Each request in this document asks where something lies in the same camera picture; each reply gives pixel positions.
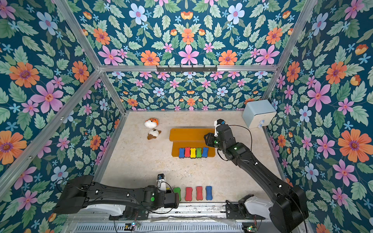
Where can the blue eraser lower left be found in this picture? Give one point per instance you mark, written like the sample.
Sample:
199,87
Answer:
181,153

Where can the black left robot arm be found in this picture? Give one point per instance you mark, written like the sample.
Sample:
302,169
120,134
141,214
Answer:
82,192

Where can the pale blue wall box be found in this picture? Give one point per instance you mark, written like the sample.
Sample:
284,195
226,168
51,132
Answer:
258,114

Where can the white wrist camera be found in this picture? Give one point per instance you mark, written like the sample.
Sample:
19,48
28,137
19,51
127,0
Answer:
161,184
218,123

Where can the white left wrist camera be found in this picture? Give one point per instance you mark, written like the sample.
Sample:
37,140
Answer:
161,184

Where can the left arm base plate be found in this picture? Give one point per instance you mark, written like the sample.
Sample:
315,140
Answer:
131,213

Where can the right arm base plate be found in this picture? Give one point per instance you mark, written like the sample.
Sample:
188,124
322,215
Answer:
239,211

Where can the black hook rail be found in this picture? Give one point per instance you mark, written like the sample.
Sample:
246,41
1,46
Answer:
185,68

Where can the brown white plush dog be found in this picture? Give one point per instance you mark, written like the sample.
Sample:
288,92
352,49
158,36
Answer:
153,134

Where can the red eraser lower shelf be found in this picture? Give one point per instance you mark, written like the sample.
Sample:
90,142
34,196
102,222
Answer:
187,152

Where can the right small circuit board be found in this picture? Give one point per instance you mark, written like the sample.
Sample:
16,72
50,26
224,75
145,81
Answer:
247,228

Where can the white orange plush toy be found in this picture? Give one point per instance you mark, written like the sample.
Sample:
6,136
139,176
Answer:
151,123

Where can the small green circuit board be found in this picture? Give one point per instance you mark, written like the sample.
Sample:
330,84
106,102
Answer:
131,226

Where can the blue eraser shelf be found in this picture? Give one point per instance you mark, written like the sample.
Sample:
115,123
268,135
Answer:
209,196

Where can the green eraser shelf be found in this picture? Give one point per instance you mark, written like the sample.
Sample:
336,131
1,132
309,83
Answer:
177,190
199,153

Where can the red eraser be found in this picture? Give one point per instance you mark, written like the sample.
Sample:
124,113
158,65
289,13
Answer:
188,194
199,193

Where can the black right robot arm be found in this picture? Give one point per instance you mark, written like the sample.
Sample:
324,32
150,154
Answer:
287,208

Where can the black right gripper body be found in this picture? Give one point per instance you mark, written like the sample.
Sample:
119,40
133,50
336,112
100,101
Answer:
209,139

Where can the yellow eraser lower shelf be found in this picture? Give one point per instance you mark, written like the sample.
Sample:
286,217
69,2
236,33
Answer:
193,153

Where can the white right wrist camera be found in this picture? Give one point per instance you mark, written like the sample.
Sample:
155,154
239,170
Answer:
218,123

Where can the blue eraser lower right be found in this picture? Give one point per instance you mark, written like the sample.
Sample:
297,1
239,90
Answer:
205,152

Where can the blue eraser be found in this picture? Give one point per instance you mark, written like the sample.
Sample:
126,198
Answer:
181,153
205,152

